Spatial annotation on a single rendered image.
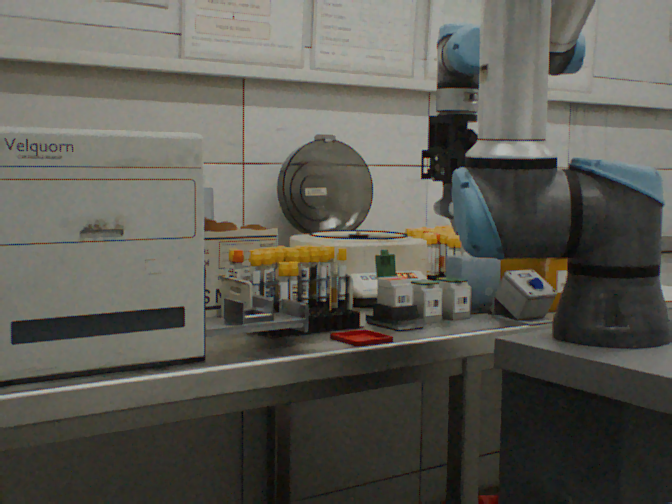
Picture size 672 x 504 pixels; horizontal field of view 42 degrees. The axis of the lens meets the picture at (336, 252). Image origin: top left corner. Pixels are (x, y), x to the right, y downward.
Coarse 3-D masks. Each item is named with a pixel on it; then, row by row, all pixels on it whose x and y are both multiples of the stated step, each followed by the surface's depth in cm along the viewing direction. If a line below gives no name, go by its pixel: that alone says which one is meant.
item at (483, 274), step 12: (456, 264) 158; (468, 264) 158; (480, 264) 159; (492, 264) 161; (456, 276) 158; (468, 276) 158; (480, 276) 160; (492, 276) 162; (480, 288) 160; (492, 288) 162; (480, 300) 160; (492, 300) 162
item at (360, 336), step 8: (336, 336) 132; (344, 336) 134; (352, 336) 134; (360, 336) 135; (368, 336) 135; (376, 336) 135; (384, 336) 133; (392, 336) 132; (352, 344) 129; (360, 344) 128; (368, 344) 129
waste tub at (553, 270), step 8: (504, 264) 168; (512, 264) 166; (520, 264) 164; (528, 264) 162; (536, 264) 161; (544, 264) 159; (552, 264) 159; (560, 264) 161; (504, 272) 168; (536, 272) 161; (544, 272) 159; (552, 272) 160; (560, 272) 161; (552, 280) 160; (560, 280) 161; (560, 288) 161; (560, 296) 161; (552, 304) 160
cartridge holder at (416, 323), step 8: (376, 304) 145; (384, 304) 144; (376, 312) 145; (384, 312) 143; (392, 312) 142; (400, 312) 142; (408, 312) 143; (416, 312) 144; (368, 320) 147; (376, 320) 145; (384, 320) 143; (392, 320) 142; (400, 320) 142; (408, 320) 142; (416, 320) 142; (424, 320) 143; (400, 328) 140; (408, 328) 141; (416, 328) 142
